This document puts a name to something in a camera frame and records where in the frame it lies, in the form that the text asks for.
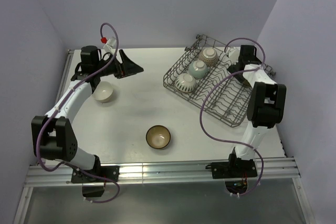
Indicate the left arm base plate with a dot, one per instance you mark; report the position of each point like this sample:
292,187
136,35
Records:
110,172

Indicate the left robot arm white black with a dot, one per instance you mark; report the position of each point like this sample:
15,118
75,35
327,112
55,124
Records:
53,135

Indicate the plain white bowl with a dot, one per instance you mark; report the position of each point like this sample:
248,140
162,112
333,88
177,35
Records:
103,92

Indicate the brown beige bowl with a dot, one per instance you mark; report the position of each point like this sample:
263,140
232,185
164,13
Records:
158,137

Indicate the grey wire dish rack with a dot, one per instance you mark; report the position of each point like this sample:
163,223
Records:
228,103

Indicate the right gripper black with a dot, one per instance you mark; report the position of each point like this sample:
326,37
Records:
232,68

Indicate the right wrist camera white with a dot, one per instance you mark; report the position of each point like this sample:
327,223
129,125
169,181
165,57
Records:
233,54

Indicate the white bowl striped outside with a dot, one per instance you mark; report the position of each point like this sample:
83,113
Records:
185,83

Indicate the black glossy bowl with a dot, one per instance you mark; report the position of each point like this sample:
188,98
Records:
246,83

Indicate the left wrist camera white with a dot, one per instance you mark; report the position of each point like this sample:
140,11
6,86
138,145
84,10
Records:
109,44

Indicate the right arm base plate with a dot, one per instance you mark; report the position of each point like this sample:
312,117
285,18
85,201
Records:
237,169

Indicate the aluminium rail frame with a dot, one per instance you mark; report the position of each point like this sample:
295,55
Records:
170,185

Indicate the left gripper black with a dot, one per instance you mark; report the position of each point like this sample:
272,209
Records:
127,68

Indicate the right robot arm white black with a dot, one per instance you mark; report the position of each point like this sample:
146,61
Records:
265,107

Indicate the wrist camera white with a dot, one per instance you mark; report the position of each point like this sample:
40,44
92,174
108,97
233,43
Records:
233,54
109,44

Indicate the light green bowl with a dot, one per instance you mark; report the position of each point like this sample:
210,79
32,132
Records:
198,69

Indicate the red patterned bowl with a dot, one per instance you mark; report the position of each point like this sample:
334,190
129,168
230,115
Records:
209,56

